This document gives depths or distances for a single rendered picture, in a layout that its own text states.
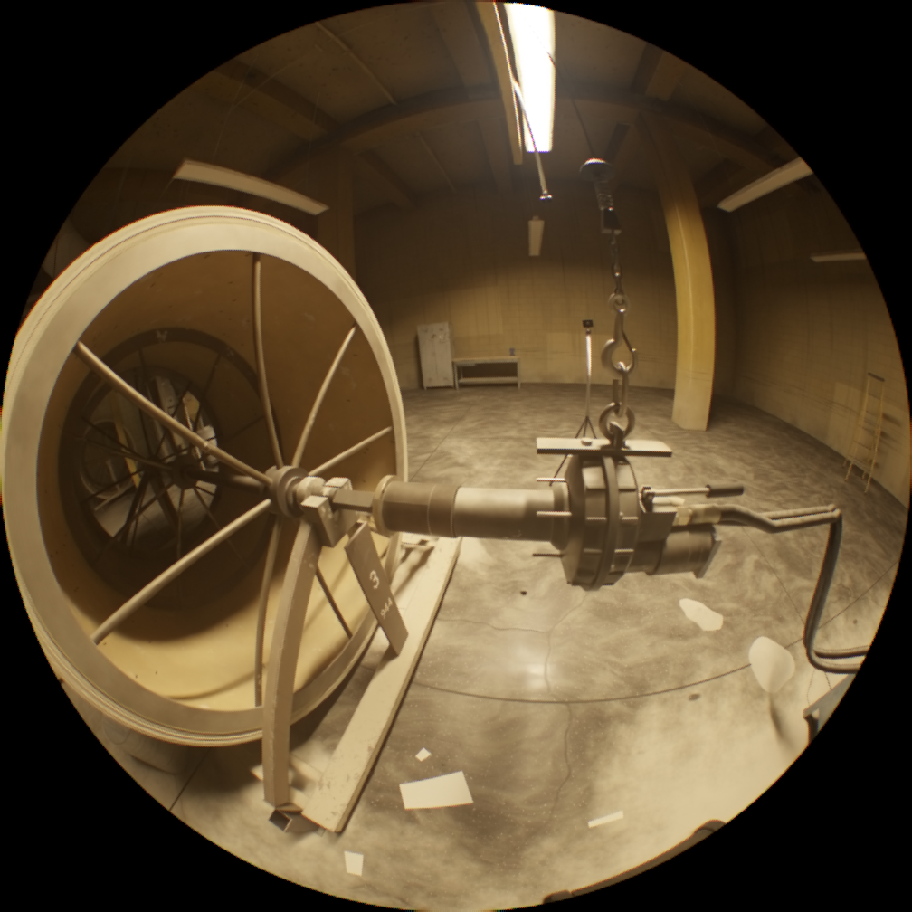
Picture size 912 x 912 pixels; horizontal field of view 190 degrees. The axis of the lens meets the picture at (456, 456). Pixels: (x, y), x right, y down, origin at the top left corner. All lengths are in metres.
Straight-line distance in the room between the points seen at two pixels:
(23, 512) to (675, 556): 1.21
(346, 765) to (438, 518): 0.95
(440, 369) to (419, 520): 7.47
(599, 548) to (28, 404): 0.99
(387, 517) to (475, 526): 0.19
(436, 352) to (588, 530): 7.63
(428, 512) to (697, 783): 1.51
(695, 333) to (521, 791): 5.12
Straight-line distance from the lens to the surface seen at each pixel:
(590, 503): 0.45
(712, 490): 0.67
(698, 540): 0.69
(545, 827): 1.29
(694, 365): 4.91
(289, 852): 1.53
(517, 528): 0.52
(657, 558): 0.65
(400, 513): 0.57
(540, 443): 0.49
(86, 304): 0.69
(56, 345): 0.67
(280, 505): 0.80
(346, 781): 1.15
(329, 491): 0.72
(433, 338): 7.95
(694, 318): 4.93
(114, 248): 0.75
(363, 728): 1.15
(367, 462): 1.59
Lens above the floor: 1.25
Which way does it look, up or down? 23 degrees down
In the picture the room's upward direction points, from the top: 5 degrees counter-clockwise
